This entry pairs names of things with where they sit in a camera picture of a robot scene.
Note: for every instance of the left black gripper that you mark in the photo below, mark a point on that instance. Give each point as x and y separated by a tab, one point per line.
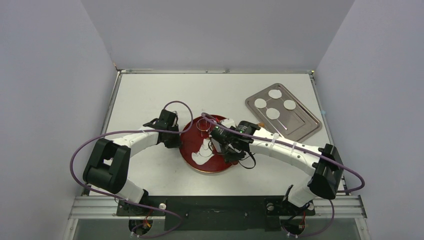
176	144

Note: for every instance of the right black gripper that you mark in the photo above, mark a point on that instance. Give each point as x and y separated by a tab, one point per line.
230	153

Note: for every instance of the round red lacquer tray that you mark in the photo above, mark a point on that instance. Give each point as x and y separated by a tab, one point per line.
193	138

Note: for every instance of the white dough piece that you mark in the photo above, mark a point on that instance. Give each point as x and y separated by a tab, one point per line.
196	158

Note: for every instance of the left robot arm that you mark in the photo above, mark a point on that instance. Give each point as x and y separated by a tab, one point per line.
108	165

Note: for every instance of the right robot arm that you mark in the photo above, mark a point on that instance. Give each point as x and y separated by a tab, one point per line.
322	165

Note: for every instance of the round cut dough wrapper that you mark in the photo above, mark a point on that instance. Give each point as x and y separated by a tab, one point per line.
205	152

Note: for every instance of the white dumpling wrapper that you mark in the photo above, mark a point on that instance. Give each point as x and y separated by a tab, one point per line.
289	105
260	103
275	93
272	113

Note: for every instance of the rectangular steel tray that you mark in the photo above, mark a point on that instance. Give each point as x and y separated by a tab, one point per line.
296	125

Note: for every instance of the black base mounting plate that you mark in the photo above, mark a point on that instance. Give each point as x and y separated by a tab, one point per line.
269	212

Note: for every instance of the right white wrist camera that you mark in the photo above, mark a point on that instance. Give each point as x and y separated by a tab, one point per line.
227	122

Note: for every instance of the aluminium frame rail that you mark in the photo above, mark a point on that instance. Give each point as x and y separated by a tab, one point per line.
102	207

